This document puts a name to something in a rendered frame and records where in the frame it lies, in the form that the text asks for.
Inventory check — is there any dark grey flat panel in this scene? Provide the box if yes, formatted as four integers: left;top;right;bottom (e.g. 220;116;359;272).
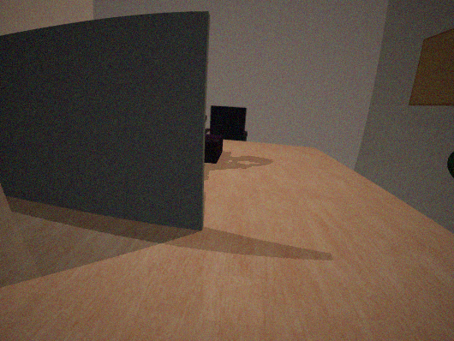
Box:
0;11;211;230

